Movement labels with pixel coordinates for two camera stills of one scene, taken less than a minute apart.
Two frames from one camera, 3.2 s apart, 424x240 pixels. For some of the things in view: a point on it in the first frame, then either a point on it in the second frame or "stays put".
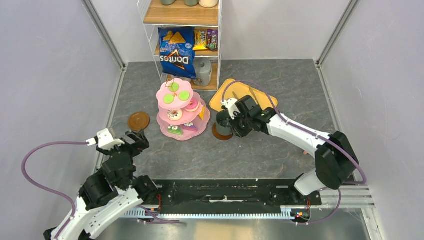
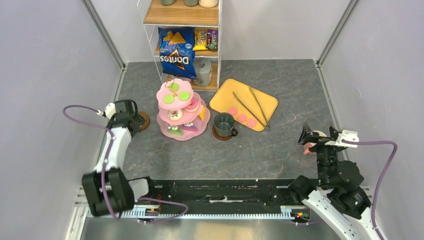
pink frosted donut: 193,105 stays put
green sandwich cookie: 168,99 stays put
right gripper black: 238,132 -> 307,135
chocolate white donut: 175,115 stays put
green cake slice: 175,130 stays put
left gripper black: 142,143 -> 139,120
